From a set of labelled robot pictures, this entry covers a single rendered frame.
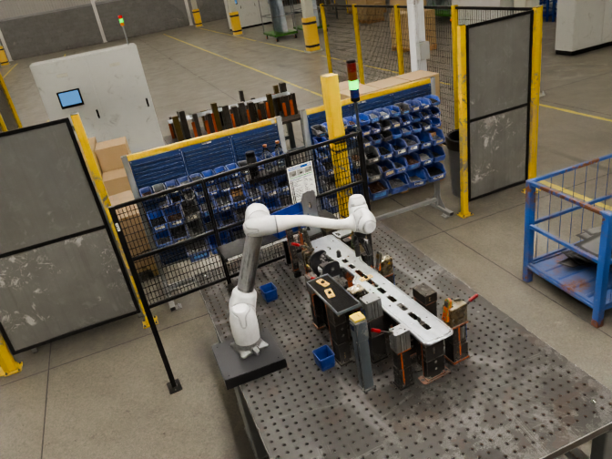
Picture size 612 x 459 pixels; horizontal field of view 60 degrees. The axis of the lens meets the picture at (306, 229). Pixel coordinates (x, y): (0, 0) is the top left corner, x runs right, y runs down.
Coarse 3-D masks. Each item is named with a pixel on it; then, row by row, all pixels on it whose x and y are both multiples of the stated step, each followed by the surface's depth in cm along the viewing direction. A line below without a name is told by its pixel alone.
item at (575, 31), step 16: (560, 0) 1152; (576, 0) 1117; (592, 0) 1132; (608, 0) 1148; (560, 16) 1165; (576, 16) 1133; (592, 16) 1148; (608, 16) 1164; (560, 32) 1178; (576, 32) 1148; (592, 32) 1163; (608, 32) 1180; (560, 48) 1191; (576, 48) 1164; (592, 48) 1184
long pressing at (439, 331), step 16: (320, 240) 374; (336, 240) 370; (336, 256) 351; (352, 256) 348; (352, 272) 329; (368, 272) 327; (368, 288) 312; (384, 288) 310; (384, 304) 295; (416, 304) 291; (400, 320) 281; (416, 320) 279; (432, 320) 277; (416, 336) 267; (432, 336) 266; (448, 336) 265
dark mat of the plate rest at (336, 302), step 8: (312, 280) 299; (320, 280) 298; (328, 280) 296; (320, 288) 291; (328, 288) 290; (336, 288) 289; (336, 296) 282; (344, 296) 280; (336, 304) 275; (344, 304) 274; (352, 304) 273
